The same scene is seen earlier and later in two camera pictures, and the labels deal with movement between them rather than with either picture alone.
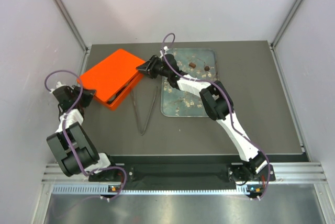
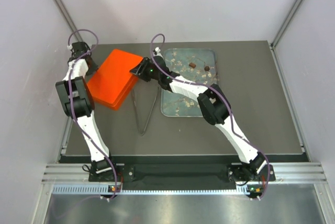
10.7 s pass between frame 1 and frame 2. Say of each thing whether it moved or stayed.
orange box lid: moved
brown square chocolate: stayed
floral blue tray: stayed
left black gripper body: moved
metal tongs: stayed
